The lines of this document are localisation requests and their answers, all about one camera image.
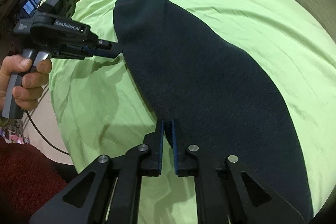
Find green bed sheet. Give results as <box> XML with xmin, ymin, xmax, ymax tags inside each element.
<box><xmin>50</xmin><ymin>0</ymin><xmax>335</xmax><ymax>222</ymax></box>

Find person's left hand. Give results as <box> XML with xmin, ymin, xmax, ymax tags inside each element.
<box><xmin>1</xmin><ymin>55</ymin><xmax>52</xmax><ymax>111</ymax></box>

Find red sleeve forearm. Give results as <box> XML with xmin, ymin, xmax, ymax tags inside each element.
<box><xmin>0</xmin><ymin>138</ymin><xmax>67</xmax><ymax>223</ymax></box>

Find dark navy pants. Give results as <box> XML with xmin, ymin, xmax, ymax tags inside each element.
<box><xmin>113</xmin><ymin>0</ymin><xmax>313</xmax><ymax>221</ymax></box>

